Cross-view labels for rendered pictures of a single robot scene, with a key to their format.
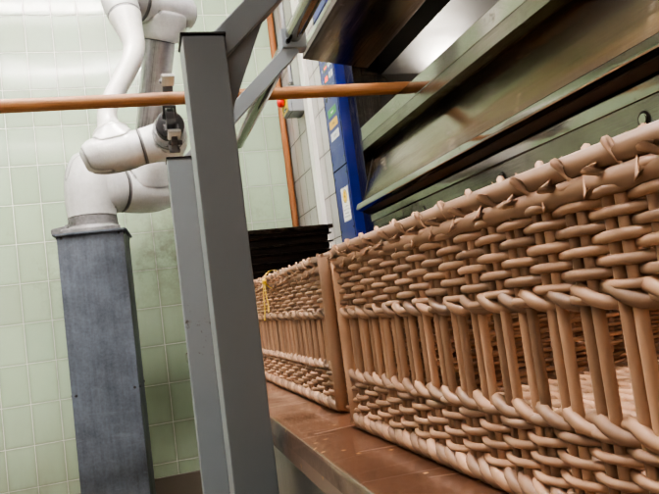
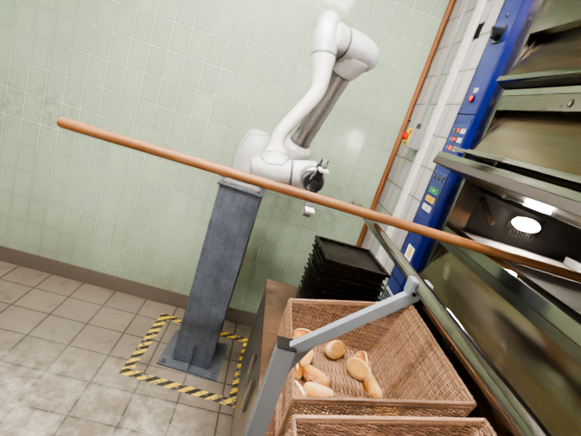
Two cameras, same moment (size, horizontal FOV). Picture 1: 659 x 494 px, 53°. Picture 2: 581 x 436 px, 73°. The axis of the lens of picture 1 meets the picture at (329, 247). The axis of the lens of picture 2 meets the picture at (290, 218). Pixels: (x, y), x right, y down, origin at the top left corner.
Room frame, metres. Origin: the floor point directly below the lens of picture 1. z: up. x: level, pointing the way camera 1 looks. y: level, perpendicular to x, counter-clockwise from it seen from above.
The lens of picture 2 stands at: (0.33, 0.18, 1.42)
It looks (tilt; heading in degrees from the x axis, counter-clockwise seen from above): 15 degrees down; 10
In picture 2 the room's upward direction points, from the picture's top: 18 degrees clockwise
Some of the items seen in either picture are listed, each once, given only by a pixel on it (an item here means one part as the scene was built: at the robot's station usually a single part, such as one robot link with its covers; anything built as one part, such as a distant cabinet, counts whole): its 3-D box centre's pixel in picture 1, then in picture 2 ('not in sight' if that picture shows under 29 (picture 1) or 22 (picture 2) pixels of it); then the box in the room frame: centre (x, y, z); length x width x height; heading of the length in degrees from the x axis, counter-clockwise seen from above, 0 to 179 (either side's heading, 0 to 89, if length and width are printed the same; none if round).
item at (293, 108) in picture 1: (292, 102); (413, 138); (2.48, 0.07, 1.46); 0.10 x 0.07 x 0.10; 16
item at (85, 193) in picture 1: (92, 184); (255, 152); (2.15, 0.75, 1.17); 0.18 x 0.16 x 0.22; 135
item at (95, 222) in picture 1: (86, 226); (241, 178); (2.14, 0.78, 1.03); 0.22 x 0.18 x 0.06; 102
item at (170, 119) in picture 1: (170, 123); (313, 182); (1.69, 0.37, 1.20); 0.09 x 0.07 x 0.08; 15
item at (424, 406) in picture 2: not in sight; (356, 359); (1.54, 0.03, 0.72); 0.56 x 0.49 x 0.28; 15
